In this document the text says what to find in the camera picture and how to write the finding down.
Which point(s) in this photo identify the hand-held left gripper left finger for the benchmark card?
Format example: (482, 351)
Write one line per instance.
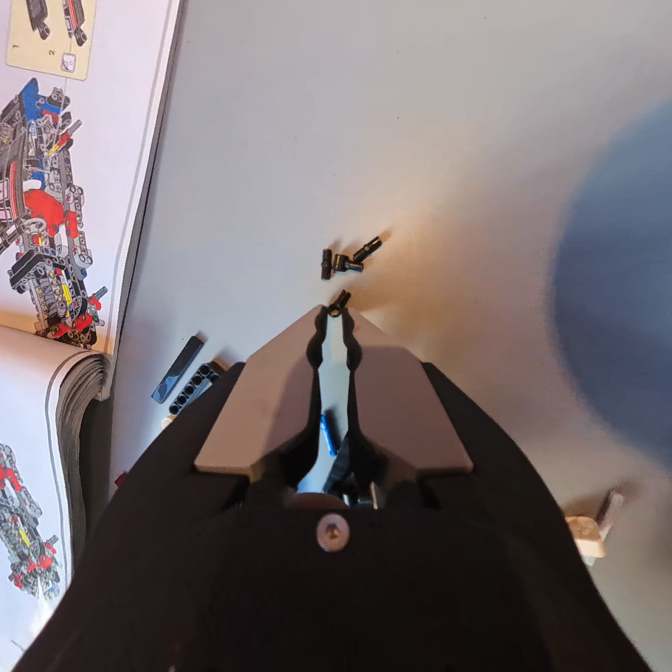
(262, 409)

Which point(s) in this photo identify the heap of black pins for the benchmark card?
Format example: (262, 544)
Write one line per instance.
(344, 262)

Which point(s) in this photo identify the black connector pin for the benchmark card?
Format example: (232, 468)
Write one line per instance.
(339, 303)

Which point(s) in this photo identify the person's left hand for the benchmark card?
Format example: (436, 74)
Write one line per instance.
(315, 501)

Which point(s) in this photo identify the open instruction booklet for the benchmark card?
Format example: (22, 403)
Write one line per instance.
(78, 157)

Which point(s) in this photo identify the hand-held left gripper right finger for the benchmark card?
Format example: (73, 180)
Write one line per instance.
(409, 414)

